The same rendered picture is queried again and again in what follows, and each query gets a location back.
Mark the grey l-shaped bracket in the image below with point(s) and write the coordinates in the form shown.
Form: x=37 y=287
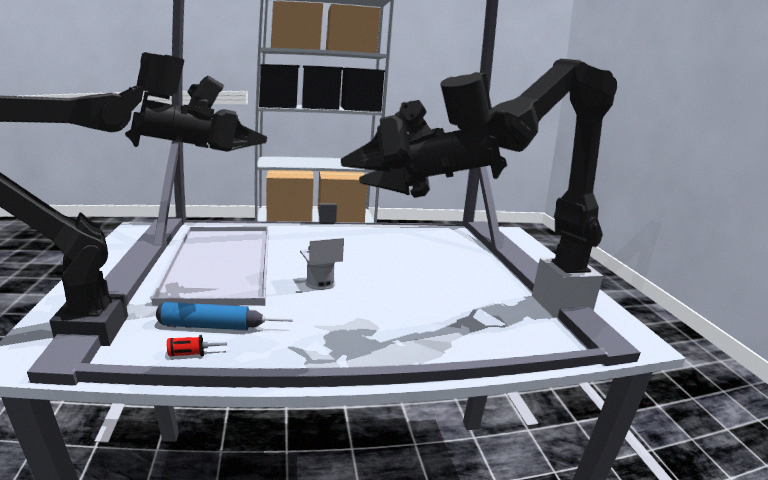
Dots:
x=322 y=251

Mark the red screwdriver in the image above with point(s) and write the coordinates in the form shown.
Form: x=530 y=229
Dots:
x=189 y=346

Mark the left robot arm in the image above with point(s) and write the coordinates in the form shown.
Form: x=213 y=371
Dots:
x=466 y=104

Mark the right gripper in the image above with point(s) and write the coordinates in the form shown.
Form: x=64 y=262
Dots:
x=193 y=128

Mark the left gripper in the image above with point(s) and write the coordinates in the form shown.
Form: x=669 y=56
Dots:
x=431 y=156

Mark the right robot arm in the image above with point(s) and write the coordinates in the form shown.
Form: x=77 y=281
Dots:
x=82 y=240

